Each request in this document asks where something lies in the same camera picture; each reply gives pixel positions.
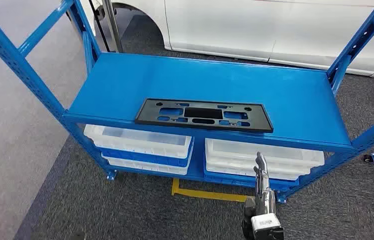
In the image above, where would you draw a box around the thin black hanging cable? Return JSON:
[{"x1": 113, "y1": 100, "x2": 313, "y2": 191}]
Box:
[{"x1": 89, "y1": 0, "x2": 111, "y2": 53}]

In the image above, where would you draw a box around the black plastic panel part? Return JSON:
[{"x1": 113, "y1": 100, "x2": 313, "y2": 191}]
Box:
[{"x1": 134, "y1": 97, "x2": 274, "y2": 134}]

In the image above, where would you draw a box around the blue metal shelf rack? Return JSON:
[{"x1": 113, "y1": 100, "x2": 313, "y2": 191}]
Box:
[{"x1": 0, "y1": 0, "x2": 374, "y2": 205}]

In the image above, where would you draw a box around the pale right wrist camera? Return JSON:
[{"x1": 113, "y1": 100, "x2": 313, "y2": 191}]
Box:
[{"x1": 250, "y1": 213, "x2": 282, "y2": 233}]

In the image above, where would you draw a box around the white car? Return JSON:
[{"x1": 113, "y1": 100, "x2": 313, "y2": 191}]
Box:
[{"x1": 80, "y1": 0, "x2": 374, "y2": 78}]

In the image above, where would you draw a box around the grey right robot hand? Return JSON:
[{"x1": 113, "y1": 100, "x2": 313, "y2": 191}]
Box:
[{"x1": 243, "y1": 151, "x2": 277, "y2": 216}]

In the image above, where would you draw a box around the silver metal pole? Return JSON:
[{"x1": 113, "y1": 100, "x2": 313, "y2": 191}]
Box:
[{"x1": 102, "y1": 0, "x2": 124, "y2": 53}]

